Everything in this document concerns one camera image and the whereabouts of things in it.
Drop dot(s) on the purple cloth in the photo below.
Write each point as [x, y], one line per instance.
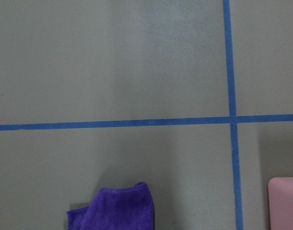
[129, 208]

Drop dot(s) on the pink plastic tray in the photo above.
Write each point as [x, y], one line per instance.
[280, 196]

